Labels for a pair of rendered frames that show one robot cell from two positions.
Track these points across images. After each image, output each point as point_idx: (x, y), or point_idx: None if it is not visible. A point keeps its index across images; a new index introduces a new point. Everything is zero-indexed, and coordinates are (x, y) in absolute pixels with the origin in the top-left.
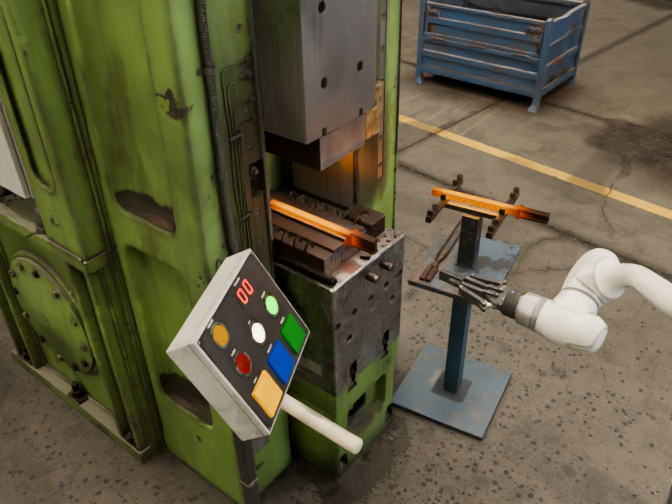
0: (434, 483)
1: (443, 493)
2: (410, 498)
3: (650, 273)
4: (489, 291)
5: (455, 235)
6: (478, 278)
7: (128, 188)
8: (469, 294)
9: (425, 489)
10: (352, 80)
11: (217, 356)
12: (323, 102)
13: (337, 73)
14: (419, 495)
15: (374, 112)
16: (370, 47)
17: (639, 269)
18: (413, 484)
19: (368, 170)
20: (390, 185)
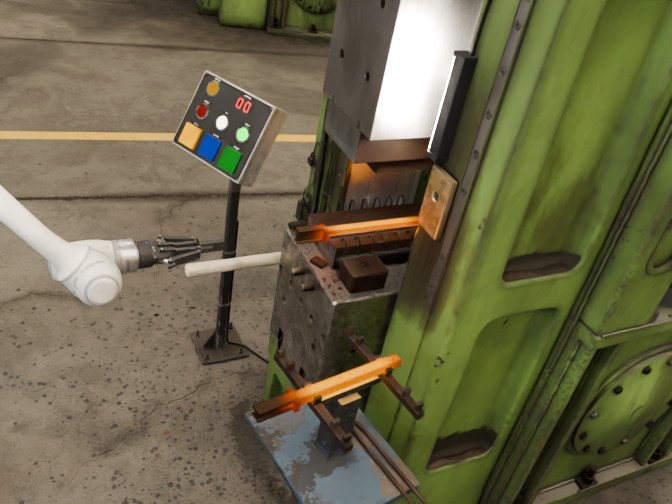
0: (202, 482)
1: (188, 482)
2: (204, 456)
3: (20, 210)
4: (167, 243)
5: (394, 475)
6: (191, 251)
7: None
8: (179, 236)
9: (202, 472)
10: (358, 81)
11: (202, 89)
12: (337, 70)
13: (350, 58)
14: (201, 464)
15: (432, 205)
16: (378, 69)
17: (36, 220)
18: (214, 466)
19: (419, 269)
20: (438, 340)
